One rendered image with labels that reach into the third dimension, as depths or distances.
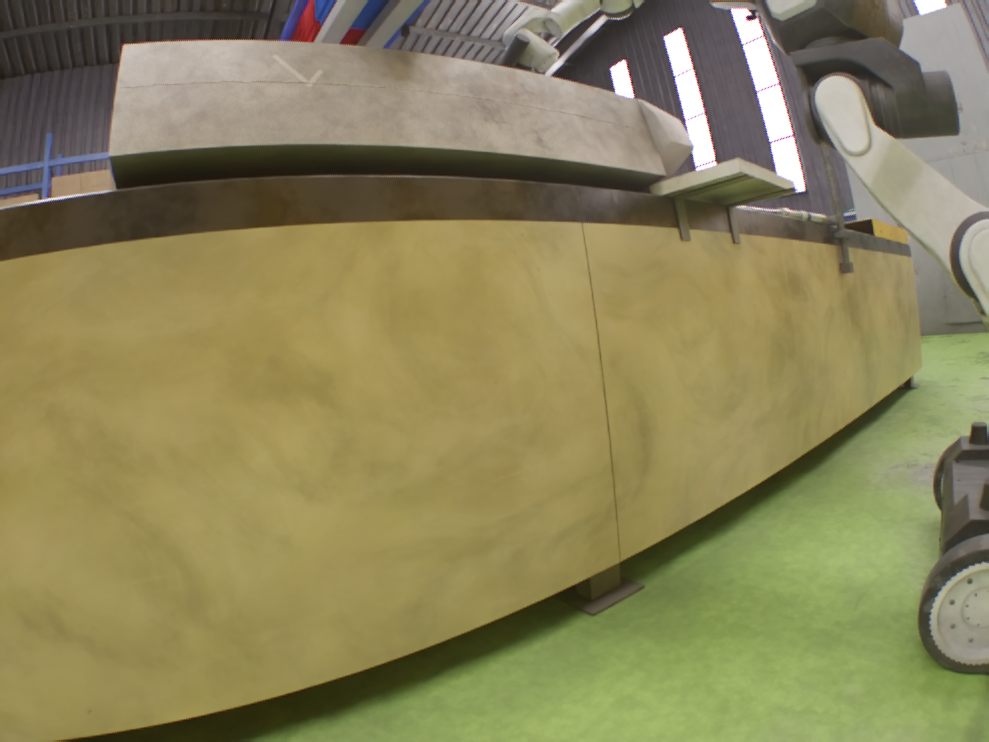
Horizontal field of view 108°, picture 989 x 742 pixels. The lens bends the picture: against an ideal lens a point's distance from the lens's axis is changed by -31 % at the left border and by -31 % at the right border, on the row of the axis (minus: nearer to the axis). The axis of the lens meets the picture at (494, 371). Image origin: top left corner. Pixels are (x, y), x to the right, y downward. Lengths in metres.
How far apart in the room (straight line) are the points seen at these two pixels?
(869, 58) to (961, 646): 0.90
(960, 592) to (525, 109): 1.00
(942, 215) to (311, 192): 0.93
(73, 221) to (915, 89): 1.20
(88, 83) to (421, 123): 12.56
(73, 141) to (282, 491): 12.10
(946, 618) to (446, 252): 0.88
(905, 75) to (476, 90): 0.72
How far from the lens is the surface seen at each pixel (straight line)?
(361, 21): 1.17
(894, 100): 0.98
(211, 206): 0.69
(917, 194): 0.94
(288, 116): 0.75
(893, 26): 1.16
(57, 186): 10.60
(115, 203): 0.70
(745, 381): 1.27
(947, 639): 0.85
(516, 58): 1.21
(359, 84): 0.82
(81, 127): 12.65
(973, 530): 0.83
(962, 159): 6.54
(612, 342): 0.92
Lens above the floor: 0.52
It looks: 3 degrees down
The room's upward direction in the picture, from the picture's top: 8 degrees counter-clockwise
